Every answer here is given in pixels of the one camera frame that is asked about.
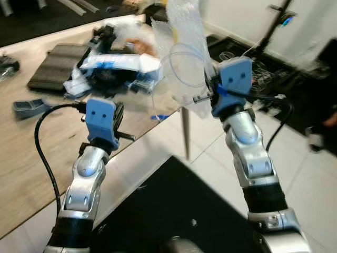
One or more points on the clear plastic bag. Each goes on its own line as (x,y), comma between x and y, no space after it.
(184,52)

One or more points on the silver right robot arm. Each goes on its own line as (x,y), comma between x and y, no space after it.
(253,158)

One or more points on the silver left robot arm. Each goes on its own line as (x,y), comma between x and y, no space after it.
(84,190)

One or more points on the small blue scrap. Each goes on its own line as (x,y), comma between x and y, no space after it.
(159,117)

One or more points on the grey metal table leg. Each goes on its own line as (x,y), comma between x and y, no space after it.
(185,134)

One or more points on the white blue plastic packages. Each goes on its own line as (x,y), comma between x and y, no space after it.
(121,62)

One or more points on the brown wrapper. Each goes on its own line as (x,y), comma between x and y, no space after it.
(142,47)

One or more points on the dark grey ribbed tray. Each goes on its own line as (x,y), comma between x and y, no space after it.
(55,68)

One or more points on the black bulky gadget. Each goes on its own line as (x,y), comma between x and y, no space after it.
(104,37)

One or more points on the black tripod stand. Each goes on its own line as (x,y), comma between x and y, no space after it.
(274,26)

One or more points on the grey plastic device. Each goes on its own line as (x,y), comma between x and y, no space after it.
(31,108)

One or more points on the large black floor mat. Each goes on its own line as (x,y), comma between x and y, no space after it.
(174,205)

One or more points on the dark rug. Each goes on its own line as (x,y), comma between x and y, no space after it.
(47,21)

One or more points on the small black table object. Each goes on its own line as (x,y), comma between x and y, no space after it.
(8,64)

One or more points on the grey right robot leg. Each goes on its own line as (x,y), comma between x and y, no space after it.
(181,245)

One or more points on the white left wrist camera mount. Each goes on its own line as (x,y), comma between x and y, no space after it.
(101,121)

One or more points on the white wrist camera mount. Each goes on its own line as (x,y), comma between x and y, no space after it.
(101,121)
(236,79)

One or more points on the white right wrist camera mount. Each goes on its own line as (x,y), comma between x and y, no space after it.
(236,79)

